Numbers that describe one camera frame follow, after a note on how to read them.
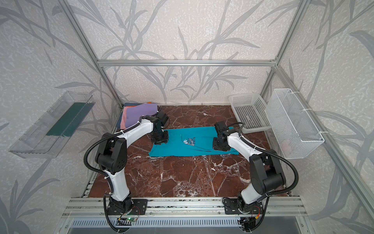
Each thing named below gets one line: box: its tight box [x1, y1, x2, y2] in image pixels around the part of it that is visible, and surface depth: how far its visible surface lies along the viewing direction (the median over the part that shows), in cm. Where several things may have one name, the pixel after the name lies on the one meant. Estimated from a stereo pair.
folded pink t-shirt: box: [120, 106, 128, 130], surface depth 104 cm
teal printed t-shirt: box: [148, 126, 240, 157], surface depth 98 cm
